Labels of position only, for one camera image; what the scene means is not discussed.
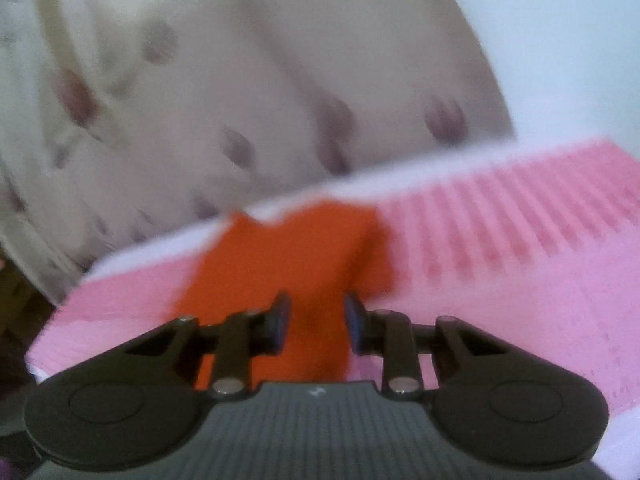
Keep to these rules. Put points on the pink checkered blanket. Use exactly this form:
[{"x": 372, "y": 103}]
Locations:
[{"x": 500, "y": 240}]

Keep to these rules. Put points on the beige leaf print curtain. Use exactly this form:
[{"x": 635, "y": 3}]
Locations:
[{"x": 240, "y": 85}]

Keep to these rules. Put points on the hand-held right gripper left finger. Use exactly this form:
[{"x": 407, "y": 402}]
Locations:
[{"x": 276, "y": 321}]

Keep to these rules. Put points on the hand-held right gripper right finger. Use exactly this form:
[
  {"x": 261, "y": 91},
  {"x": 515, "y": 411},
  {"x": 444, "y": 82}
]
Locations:
[{"x": 356, "y": 324}]

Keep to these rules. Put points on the orange knit sweater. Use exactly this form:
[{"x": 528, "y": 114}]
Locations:
[{"x": 295, "y": 265}]

